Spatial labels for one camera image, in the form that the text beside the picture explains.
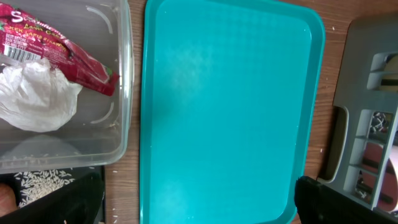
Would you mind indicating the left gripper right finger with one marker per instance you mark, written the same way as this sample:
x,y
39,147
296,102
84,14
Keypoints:
x,y
318,204

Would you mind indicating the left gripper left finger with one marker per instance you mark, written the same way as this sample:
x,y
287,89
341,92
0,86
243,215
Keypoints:
x,y
78,202

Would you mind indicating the white rice pile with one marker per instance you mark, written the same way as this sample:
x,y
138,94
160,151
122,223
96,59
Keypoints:
x,y
37,184

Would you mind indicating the white napkin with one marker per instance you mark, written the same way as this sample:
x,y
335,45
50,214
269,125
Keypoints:
x,y
36,97

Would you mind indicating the red snack wrapper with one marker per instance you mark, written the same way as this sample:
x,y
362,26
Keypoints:
x,y
24,37

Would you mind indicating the brown carrot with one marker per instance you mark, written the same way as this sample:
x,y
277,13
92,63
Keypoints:
x,y
7,200

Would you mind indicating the grey dishwasher rack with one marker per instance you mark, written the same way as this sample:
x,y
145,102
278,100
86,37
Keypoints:
x,y
366,119

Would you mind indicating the black plastic tray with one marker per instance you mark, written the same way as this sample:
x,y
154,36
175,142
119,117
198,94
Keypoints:
x,y
76,173

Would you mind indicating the clear plastic bin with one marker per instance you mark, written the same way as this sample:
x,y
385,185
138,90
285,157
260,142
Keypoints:
x,y
97,134

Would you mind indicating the teal serving tray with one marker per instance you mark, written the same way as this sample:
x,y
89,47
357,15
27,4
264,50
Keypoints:
x,y
228,92

